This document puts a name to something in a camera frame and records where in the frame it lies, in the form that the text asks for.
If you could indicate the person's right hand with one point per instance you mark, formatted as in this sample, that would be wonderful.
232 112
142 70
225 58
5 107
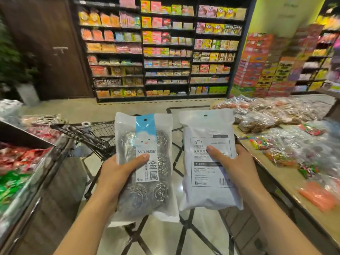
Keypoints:
244 172

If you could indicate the person's left hand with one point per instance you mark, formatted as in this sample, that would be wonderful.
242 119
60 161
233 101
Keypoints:
114 177

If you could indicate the person's left forearm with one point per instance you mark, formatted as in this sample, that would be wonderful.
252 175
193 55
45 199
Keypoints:
87 231

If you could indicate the person's right forearm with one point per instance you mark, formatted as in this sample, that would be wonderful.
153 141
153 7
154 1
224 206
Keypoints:
279 228

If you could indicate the wooden glass-edged display counter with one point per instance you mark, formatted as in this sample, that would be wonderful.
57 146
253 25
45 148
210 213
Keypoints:
287 180

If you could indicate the pile of clear nut bags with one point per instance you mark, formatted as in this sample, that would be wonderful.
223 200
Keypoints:
255 122

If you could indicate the white plastic bag roll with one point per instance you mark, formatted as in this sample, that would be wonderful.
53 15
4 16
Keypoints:
82 123

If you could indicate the wooden acrylic-bin snack stand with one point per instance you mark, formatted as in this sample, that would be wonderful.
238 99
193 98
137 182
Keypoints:
53 209

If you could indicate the pile of red stick snacks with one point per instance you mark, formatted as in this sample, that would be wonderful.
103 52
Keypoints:
45 134

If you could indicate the pile of red candy packets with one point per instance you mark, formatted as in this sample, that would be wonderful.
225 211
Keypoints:
16 159

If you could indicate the black biscuit shelving unit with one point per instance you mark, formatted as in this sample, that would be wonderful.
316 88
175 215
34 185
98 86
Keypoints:
170 88

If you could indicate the stack of red cartons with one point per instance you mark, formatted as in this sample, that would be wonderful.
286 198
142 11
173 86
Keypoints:
252 66

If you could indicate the dark wooden table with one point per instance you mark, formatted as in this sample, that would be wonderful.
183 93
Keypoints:
333 108

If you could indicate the white plant pot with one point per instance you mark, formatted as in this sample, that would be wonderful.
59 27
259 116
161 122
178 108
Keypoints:
28 94

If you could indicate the brown wooden door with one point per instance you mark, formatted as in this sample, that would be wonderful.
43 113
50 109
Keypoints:
53 71

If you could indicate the rows of yellow pink packets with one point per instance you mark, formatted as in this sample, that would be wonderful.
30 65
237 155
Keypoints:
321 74

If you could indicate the black snack packet shelving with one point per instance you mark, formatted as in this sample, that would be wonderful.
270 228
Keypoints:
310 57

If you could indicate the rows of biscuit boxes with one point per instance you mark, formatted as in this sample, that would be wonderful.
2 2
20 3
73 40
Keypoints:
156 37

